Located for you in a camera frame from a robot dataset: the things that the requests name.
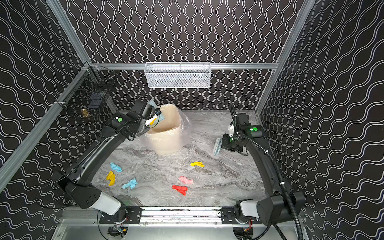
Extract teal hand brush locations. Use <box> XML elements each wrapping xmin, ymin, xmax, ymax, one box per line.
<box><xmin>213</xmin><ymin>138</ymin><xmax>222</xmax><ymax>156</ymax></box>

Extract blue paper scrap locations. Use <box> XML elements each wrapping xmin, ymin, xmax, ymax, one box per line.
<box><xmin>122</xmin><ymin>178</ymin><xmax>138</xmax><ymax>190</ymax></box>
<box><xmin>110</xmin><ymin>162</ymin><xmax>123</xmax><ymax>173</ymax></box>

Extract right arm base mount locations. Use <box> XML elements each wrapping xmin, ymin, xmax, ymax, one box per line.
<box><xmin>218</xmin><ymin>206</ymin><xmax>262</xmax><ymax>225</ymax></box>

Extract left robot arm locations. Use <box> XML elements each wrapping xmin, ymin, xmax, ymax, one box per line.
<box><xmin>53</xmin><ymin>100</ymin><xmax>161</xmax><ymax>223</ymax></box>

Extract red paper scrap near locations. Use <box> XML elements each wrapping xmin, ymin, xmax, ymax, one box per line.
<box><xmin>172</xmin><ymin>185</ymin><xmax>188</xmax><ymax>196</ymax></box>

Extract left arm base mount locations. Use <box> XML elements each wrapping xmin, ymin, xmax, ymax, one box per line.
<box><xmin>99</xmin><ymin>207</ymin><xmax>143</xmax><ymax>225</ymax></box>

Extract teal dustpan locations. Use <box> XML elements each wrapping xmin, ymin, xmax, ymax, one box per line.
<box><xmin>146</xmin><ymin>99</ymin><xmax>165</xmax><ymax>128</ymax></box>

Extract clear plastic bin liner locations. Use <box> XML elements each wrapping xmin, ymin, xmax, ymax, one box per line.
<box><xmin>138</xmin><ymin>110</ymin><xmax>192</xmax><ymax>149</ymax></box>

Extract brass object in basket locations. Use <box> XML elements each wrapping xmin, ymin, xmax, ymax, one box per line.
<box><xmin>81</xmin><ymin>109</ymin><xmax>90</xmax><ymax>118</ymax></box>

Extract cream plastic waste bin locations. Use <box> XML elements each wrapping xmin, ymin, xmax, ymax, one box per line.
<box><xmin>140</xmin><ymin>104</ymin><xmax>184</xmax><ymax>156</ymax></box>

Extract aluminium front rail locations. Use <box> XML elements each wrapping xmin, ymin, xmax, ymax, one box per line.
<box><xmin>61</xmin><ymin>206</ymin><xmax>301</xmax><ymax>227</ymax></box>

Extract blue paper scrap near left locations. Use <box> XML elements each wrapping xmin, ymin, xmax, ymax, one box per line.
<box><xmin>122</xmin><ymin>178</ymin><xmax>138</xmax><ymax>190</ymax></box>

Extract yellow paper scrap left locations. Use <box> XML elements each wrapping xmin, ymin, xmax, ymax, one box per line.
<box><xmin>106</xmin><ymin>171</ymin><xmax>116</xmax><ymax>186</ymax></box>

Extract black wire basket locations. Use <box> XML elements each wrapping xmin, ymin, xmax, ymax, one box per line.
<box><xmin>60</xmin><ymin>66</ymin><xmax>117</xmax><ymax>122</ymax></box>

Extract white wire basket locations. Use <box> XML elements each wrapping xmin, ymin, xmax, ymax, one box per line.
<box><xmin>144</xmin><ymin>62</ymin><xmax>212</xmax><ymax>89</ymax></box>

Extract yellow paper scrap flat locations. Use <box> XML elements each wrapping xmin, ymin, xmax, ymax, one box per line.
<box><xmin>190</xmin><ymin>161</ymin><xmax>205</xmax><ymax>168</ymax></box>

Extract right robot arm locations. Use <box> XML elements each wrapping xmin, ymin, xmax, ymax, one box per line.
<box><xmin>221</xmin><ymin>105</ymin><xmax>305</xmax><ymax>226</ymax></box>

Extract pink paper scrap centre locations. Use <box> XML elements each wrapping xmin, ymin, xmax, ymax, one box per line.
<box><xmin>178</xmin><ymin>176</ymin><xmax>194</xmax><ymax>185</ymax></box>

